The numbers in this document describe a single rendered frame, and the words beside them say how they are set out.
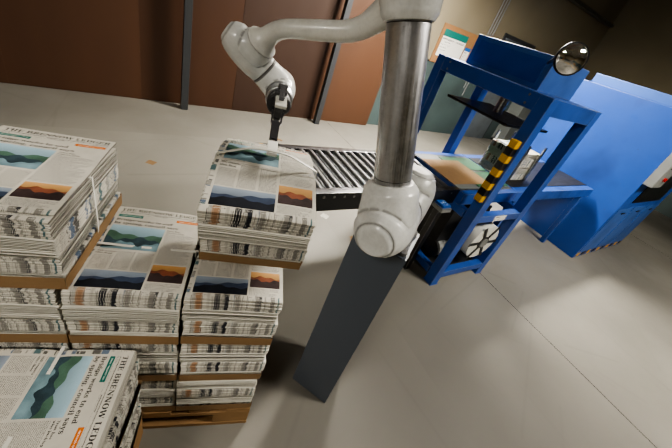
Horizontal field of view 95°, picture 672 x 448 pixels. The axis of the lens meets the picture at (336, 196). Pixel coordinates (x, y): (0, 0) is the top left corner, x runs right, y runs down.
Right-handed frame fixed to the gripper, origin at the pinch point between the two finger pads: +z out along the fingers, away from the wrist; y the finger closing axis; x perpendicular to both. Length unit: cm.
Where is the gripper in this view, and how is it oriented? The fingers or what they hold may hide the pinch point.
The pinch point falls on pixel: (276, 129)
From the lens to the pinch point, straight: 86.9
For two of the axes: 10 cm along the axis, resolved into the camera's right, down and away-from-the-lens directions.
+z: 1.0, 6.2, -7.8
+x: -9.5, -1.6, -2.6
